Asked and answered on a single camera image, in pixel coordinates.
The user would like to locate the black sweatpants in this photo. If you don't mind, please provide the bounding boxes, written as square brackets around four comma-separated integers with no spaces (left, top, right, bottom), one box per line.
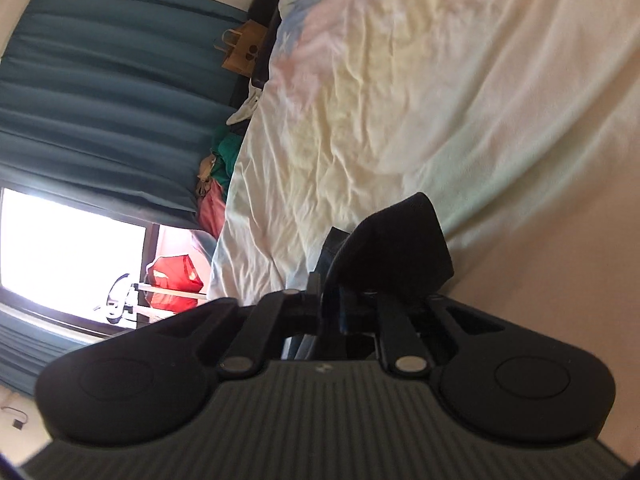
[314,192,454,361]

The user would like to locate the pile of colourful clothes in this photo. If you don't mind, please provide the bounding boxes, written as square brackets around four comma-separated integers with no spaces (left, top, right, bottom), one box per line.
[195,120,248,240]

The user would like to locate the red garment on stand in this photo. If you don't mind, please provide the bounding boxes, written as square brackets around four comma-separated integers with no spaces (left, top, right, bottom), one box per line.
[145,255,204,313]

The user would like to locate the white metal stand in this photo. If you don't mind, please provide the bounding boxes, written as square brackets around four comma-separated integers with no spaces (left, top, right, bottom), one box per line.
[96,273,206,325]

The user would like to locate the pastel bed sheet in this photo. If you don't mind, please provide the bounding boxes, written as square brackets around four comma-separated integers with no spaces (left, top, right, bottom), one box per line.
[208,0,639,301]

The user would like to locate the brown paper bag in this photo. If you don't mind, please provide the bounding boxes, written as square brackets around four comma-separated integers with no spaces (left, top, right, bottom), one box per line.
[214,20,268,77]

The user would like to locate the teal curtain right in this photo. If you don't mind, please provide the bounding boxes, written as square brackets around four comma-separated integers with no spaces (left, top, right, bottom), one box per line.
[1,0,245,229]

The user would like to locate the black bedside seat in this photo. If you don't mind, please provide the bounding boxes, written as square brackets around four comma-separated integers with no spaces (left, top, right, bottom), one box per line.
[229,0,282,109]

